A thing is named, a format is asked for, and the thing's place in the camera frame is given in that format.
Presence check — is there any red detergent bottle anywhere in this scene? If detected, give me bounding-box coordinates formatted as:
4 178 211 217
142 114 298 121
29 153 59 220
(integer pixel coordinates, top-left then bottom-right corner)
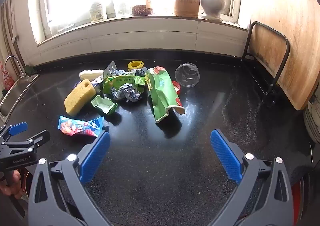
0 61 13 90

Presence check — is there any steel faucet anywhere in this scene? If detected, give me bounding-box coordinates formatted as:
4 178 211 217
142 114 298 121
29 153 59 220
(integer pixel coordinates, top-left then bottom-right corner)
4 56 25 79

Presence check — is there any silver blue wrapper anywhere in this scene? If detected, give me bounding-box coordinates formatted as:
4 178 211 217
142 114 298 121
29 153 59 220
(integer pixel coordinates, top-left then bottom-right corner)
111 84 142 103

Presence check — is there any grey blue crumpled wrapper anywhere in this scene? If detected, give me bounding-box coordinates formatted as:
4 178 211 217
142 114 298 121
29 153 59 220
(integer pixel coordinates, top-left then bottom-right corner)
112 67 148 77

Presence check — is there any blue snack wrapper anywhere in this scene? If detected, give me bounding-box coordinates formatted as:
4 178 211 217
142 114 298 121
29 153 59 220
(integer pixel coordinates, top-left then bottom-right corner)
58 115 104 138

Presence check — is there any wooden cutting board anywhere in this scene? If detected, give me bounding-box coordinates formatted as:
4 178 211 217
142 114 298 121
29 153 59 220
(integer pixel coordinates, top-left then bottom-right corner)
240 0 320 111

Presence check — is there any white ceramic pot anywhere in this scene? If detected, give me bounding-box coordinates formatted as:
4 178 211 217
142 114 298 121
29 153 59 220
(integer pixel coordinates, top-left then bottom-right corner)
201 0 226 20

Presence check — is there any wall pipe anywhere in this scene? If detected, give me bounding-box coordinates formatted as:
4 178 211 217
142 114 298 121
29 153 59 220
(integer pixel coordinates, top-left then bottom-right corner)
4 0 20 62

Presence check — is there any silver blister pack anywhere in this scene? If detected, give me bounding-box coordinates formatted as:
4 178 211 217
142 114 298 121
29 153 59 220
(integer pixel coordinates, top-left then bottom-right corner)
91 61 117 84

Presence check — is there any flat green wrapper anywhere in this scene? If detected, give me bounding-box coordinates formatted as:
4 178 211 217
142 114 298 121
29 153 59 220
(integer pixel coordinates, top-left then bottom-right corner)
102 75 147 94

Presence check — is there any labelled package on windowsill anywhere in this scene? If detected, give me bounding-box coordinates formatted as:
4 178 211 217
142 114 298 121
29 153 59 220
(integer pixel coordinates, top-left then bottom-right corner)
90 0 107 23

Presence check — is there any yellow plastic ring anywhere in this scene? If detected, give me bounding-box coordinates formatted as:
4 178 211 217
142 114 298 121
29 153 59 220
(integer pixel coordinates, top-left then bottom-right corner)
127 61 142 72

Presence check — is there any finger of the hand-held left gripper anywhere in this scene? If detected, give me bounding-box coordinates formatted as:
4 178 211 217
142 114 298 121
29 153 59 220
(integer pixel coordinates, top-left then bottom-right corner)
26 130 50 153
0 121 28 143

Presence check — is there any jar with red contents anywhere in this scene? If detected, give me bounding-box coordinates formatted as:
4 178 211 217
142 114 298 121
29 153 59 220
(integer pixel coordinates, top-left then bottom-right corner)
132 0 153 17

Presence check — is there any stack of plates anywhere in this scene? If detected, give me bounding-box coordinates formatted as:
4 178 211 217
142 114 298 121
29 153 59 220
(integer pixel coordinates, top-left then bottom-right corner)
303 96 320 144

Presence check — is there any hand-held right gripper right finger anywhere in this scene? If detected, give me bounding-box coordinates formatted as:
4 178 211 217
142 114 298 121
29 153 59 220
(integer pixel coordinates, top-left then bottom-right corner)
211 129 293 226

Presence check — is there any person's left hand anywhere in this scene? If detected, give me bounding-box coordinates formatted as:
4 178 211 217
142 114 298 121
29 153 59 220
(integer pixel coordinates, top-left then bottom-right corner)
0 169 23 199

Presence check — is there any clear glass jar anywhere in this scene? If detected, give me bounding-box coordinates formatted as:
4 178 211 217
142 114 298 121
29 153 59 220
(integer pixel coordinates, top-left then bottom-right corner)
112 0 132 18

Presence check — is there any black metal rack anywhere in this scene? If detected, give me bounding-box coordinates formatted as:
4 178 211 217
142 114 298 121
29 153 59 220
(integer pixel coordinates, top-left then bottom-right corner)
241 22 290 107

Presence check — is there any steel sink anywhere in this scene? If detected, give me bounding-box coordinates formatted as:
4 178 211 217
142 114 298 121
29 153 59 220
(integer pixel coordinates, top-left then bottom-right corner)
0 74 40 116

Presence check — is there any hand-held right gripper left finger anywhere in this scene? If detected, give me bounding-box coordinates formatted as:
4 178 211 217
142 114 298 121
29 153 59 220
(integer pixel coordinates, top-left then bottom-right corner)
28 131 115 226

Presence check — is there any small green plastic tray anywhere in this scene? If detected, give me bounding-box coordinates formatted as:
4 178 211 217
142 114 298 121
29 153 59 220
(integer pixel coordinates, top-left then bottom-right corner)
90 95 118 116

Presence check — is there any yellow sponge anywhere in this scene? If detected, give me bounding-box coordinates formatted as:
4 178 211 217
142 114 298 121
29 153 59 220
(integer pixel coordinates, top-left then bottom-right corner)
64 79 97 116

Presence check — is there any clear plastic cup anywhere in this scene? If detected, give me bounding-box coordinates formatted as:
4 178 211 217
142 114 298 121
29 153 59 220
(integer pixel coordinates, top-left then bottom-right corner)
175 63 200 88

